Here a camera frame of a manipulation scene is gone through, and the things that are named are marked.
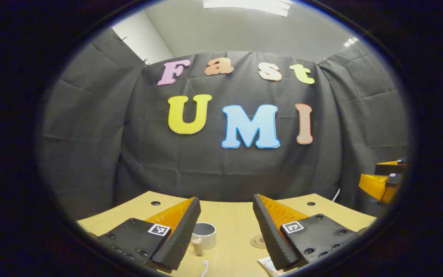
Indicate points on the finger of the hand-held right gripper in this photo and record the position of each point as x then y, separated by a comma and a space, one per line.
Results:
375, 186
388, 168

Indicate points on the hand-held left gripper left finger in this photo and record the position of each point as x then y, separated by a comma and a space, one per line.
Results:
179, 238

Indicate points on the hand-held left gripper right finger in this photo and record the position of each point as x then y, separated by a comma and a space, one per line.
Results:
269, 234

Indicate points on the round wooden coaster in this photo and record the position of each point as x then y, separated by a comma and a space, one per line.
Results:
258, 242

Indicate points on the white toothpaste tube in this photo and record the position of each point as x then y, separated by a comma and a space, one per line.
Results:
269, 266

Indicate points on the pale pink toothbrush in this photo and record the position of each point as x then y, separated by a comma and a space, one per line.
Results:
205, 265

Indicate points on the light wooden desktop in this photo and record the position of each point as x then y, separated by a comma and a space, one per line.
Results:
233, 215

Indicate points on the black backdrop cloth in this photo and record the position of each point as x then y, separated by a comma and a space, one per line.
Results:
129, 134

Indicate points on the ceiling light panel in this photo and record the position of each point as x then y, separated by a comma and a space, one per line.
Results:
350, 41

